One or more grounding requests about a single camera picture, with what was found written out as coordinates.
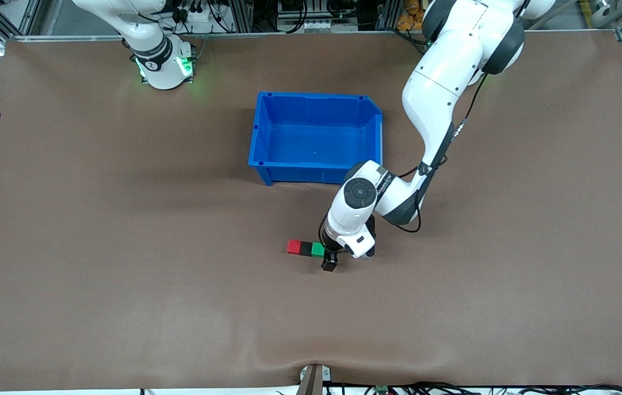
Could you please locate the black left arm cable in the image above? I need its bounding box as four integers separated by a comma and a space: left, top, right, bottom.
396, 71, 490, 234

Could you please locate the white connector block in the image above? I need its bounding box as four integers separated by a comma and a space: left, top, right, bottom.
301, 19, 340, 33

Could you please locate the white power strip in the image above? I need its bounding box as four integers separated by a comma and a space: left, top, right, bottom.
178, 4, 219, 35

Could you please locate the orange snack bag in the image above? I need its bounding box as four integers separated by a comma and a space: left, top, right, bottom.
397, 0, 427, 31

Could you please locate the blue plastic storage bin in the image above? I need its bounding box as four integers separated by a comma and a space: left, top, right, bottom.
248, 92, 384, 187

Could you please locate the brown table mat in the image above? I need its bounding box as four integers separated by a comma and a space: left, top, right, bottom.
0, 30, 622, 391

